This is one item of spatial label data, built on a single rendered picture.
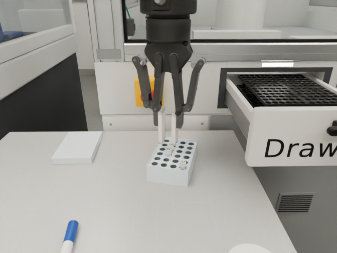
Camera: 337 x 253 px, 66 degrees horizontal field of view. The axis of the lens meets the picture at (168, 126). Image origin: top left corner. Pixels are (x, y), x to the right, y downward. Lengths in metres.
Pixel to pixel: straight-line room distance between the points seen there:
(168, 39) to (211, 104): 0.34
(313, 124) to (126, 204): 0.35
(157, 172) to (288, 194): 0.56
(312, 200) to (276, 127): 0.58
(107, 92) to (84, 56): 3.55
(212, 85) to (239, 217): 0.36
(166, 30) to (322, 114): 0.29
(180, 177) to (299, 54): 0.44
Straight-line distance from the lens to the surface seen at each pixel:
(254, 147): 0.48
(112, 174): 0.57
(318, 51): 0.79
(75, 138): 0.69
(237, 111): 0.60
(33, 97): 1.19
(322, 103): 0.62
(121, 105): 0.73
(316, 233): 1.16
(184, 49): 0.46
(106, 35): 0.69
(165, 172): 0.51
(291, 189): 0.97
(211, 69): 0.70
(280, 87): 0.69
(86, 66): 4.29
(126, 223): 0.46
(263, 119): 0.46
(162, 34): 0.43
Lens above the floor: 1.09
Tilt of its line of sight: 26 degrees down
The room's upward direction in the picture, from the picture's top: straight up
